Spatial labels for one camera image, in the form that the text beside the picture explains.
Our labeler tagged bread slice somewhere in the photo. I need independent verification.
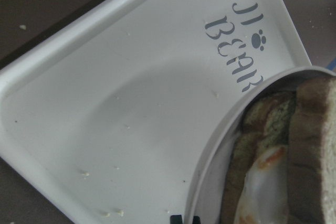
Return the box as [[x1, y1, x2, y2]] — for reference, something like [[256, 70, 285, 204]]
[[287, 77, 335, 223], [220, 91, 296, 223]]

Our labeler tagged cream bear serving tray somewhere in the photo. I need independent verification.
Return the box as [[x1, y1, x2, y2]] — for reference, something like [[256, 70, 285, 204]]
[[1, 0, 310, 223]]

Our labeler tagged white round plate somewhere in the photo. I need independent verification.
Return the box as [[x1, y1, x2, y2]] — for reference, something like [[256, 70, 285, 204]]
[[183, 66, 335, 223]]

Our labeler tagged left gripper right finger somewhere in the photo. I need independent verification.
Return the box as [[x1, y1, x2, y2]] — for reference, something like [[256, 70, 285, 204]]
[[192, 216, 201, 224]]

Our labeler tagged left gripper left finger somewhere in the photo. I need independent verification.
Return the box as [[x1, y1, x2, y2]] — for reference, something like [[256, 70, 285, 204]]
[[170, 216, 183, 224]]

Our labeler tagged fried egg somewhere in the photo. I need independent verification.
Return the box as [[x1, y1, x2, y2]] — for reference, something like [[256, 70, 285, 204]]
[[234, 145, 288, 223]]

